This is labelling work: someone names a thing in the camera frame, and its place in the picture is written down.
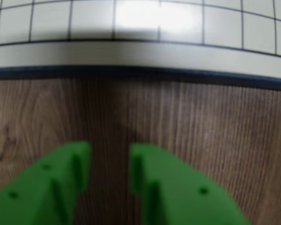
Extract white go board with grid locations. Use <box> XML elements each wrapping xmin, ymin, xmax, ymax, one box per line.
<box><xmin>0</xmin><ymin>0</ymin><xmax>281</xmax><ymax>91</ymax></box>

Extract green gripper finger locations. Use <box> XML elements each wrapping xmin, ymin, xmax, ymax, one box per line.
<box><xmin>130</xmin><ymin>143</ymin><xmax>251</xmax><ymax>225</ymax></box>
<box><xmin>0</xmin><ymin>140</ymin><xmax>92</xmax><ymax>225</ymax></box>

